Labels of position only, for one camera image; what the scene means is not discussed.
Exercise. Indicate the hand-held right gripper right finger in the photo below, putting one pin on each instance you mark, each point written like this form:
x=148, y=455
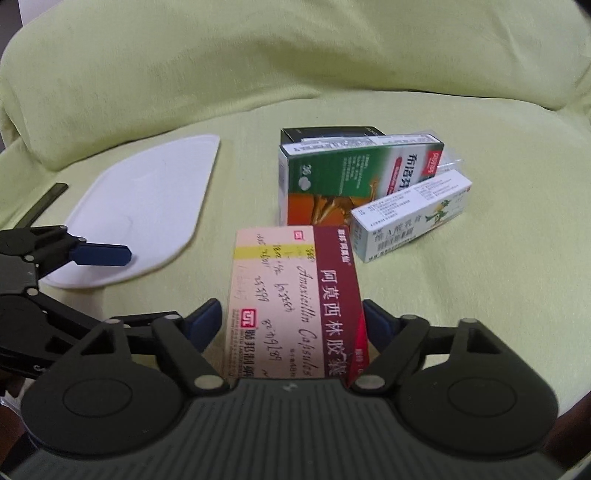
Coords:
x=376, y=325

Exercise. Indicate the pink and maroon medicine box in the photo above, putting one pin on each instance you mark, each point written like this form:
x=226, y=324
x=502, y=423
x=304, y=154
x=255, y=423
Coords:
x=286, y=300

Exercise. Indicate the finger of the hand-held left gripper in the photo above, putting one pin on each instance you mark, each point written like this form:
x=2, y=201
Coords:
x=104, y=256
x=55, y=318

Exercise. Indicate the black shaver box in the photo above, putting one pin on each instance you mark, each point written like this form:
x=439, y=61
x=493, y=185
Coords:
x=323, y=134

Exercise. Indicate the green and white medicine box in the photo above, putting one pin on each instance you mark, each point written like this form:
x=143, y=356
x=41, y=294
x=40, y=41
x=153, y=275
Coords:
x=341, y=180

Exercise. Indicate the white plastic tray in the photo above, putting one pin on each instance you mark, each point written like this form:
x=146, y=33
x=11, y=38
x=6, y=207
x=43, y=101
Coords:
x=147, y=198

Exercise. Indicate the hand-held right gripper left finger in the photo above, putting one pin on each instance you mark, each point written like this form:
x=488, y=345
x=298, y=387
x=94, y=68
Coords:
x=205, y=325

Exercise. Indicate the small white medicine box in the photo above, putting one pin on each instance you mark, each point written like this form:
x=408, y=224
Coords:
x=406, y=217

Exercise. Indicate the green covered sofa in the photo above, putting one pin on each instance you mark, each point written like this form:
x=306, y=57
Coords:
x=323, y=69

